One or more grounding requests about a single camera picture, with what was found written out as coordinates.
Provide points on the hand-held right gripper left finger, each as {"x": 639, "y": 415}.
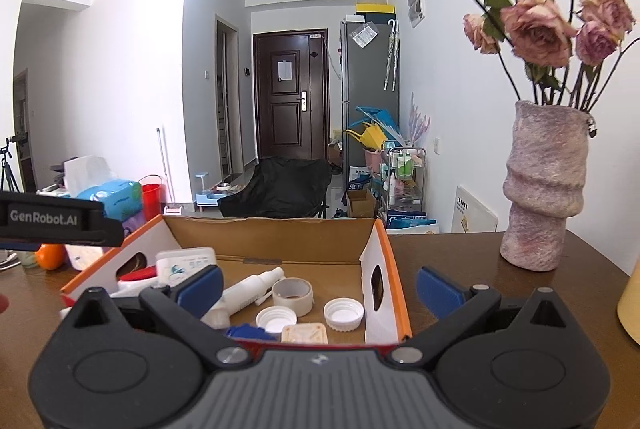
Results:
{"x": 201, "y": 290}

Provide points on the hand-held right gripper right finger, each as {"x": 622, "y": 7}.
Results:
{"x": 437, "y": 293}

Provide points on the blue gear-shaped plastic cap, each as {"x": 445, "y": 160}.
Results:
{"x": 250, "y": 333}

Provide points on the orange-edged cardboard box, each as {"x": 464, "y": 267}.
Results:
{"x": 280, "y": 241}

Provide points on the orange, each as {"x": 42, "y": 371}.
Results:
{"x": 50, "y": 257}

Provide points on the white wet wipes box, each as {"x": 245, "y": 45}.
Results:
{"x": 182, "y": 261}

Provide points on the white spray bottle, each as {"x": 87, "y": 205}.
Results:
{"x": 245, "y": 291}

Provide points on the purple tissue pack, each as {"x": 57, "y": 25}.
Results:
{"x": 82, "y": 257}

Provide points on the red and white lint brush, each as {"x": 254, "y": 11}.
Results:
{"x": 136, "y": 277}

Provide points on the black tripod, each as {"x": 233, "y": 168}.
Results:
{"x": 9, "y": 169}

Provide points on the blue tissue pack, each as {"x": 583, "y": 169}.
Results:
{"x": 115, "y": 199}

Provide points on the white plastic bottle cap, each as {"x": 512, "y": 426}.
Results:
{"x": 344, "y": 315}
{"x": 275, "y": 319}

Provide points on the white board panel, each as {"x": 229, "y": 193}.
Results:
{"x": 475, "y": 211}

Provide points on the blue pet feeder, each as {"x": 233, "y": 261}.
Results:
{"x": 210, "y": 199}

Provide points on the beige tape roll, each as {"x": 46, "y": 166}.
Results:
{"x": 300, "y": 304}

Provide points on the red bucket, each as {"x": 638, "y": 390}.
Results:
{"x": 151, "y": 199}

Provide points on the beige square lid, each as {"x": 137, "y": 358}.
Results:
{"x": 304, "y": 334}

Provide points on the white mop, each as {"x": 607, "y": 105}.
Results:
{"x": 166, "y": 179}

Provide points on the small open cardboard carton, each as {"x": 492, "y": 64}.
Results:
{"x": 361, "y": 205}

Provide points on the metal trolley rack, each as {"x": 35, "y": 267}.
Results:
{"x": 402, "y": 179}

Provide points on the black folding chair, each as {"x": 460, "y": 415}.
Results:
{"x": 280, "y": 189}

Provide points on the blue and white package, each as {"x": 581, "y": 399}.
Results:
{"x": 360, "y": 180}

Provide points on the pink bucket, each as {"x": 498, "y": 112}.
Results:
{"x": 372, "y": 159}

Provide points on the pink textured vase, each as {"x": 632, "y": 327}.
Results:
{"x": 545, "y": 189}

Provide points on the purple decorative branches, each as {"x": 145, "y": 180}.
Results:
{"x": 419, "y": 124}

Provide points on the cardboard box by door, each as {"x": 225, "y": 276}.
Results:
{"x": 335, "y": 154}

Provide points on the blue plastic item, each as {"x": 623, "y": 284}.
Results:
{"x": 377, "y": 115}

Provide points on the dark brown door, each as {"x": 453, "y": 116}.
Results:
{"x": 287, "y": 119}

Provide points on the pale yellow object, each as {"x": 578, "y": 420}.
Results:
{"x": 631, "y": 309}

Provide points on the grey refrigerator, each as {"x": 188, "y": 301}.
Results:
{"x": 367, "y": 79}

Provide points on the white folded umbrella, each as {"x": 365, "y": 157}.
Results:
{"x": 388, "y": 59}
{"x": 396, "y": 59}

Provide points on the clear plastic document bag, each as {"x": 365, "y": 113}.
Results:
{"x": 363, "y": 35}

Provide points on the dried rose bouquet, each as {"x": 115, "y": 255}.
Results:
{"x": 537, "y": 26}

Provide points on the yellow and black box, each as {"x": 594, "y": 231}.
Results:
{"x": 375, "y": 9}

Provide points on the white wall socket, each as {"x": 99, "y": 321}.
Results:
{"x": 438, "y": 145}

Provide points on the wall electrical panel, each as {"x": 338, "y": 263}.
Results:
{"x": 416, "y": 1}

